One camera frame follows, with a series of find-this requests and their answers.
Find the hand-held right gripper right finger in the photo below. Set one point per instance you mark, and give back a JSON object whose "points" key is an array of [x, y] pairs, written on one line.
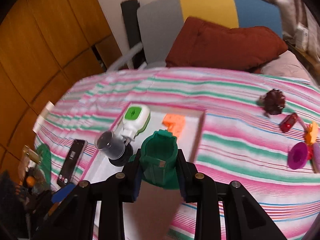
{"points": [[183, 180]]}

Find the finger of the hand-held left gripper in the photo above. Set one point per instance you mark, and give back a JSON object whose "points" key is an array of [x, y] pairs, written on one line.
{"points": [[62, 193]]}

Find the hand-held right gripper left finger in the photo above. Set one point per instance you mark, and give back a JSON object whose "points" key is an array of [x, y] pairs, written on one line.
{"points": [[136, 190]]}

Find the green plastic holder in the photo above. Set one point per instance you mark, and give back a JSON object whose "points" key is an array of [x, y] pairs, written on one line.
{"points": [[157, 162]]}

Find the clear canister with black base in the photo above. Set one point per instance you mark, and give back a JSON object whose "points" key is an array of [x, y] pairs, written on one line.
{"points": [[113, 147]]}

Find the pink-rimmed white tray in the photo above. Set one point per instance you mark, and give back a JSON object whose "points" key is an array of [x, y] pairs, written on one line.
{"points": [[190, 130]]}

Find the orange block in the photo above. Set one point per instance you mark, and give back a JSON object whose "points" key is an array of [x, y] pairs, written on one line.
{"points": [[175, 123]]}

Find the white box with green lid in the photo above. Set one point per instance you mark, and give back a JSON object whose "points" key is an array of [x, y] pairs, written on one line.
{"points": [[135, 117]]}

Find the magenta funnel-shaped strainer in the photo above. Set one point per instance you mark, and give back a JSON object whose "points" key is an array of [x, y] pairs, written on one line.
{"points": [[298, 156]]}

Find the red cylinder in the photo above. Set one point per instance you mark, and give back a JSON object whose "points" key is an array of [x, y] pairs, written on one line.
{"points": [[288, 123]]}

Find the red block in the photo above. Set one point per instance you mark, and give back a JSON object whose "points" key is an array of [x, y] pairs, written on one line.
{"points": [[310, 152]]}

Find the purple oval toy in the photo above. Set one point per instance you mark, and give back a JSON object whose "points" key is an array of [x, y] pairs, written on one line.
{"points": [[316, 157]]}

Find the orange yellow toy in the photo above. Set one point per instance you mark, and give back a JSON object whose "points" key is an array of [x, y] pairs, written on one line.
{"points": [[311, 132]]}

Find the black smartphone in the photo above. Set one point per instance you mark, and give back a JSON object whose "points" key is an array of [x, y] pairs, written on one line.
{"points": [[71, 162]]}

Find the green translucent plastic panel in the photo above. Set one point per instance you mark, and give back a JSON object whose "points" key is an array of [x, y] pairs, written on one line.
{"points": [[45, 160]]}

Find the clear plastic container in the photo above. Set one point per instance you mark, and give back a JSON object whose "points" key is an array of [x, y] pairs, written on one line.
{"points": [[30, 155]]}

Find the pink green striped blanket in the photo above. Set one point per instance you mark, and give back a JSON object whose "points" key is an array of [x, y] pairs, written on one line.
{"points": [[237, 180]]}

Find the white cloth label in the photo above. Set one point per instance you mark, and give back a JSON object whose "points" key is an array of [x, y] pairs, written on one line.
{"points": [[43, 115]]}

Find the dark brown fluted mold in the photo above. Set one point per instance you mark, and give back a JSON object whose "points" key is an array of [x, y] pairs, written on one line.
{"points": [[273, 102]]}

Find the white wrapped bar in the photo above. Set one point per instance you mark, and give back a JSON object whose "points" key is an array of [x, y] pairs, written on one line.
{"points": [[125, 56]]}

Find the brown pillow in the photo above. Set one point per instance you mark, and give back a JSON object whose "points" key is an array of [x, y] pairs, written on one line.
{"points": [[225, 45]]}

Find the wooden wardrobe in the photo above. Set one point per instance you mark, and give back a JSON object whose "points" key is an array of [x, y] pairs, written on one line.
{"points": [[50, 42]]}

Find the mauve pillow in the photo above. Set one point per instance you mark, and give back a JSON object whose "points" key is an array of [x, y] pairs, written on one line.
{"points": [[287, 65]]}

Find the grey yellow blue headboard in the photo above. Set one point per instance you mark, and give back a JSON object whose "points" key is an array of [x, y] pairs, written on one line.
{"points": [[160, 25]]}

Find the black rolled mat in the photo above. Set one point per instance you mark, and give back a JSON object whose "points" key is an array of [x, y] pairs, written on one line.
{"points": [[130, 30]]}

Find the wooden shelf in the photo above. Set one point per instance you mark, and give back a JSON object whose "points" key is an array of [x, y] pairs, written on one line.
{"points": [[305, 55]]}

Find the white carton box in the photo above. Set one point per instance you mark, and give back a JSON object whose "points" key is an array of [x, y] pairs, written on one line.
{"points": [[301, 36]]}

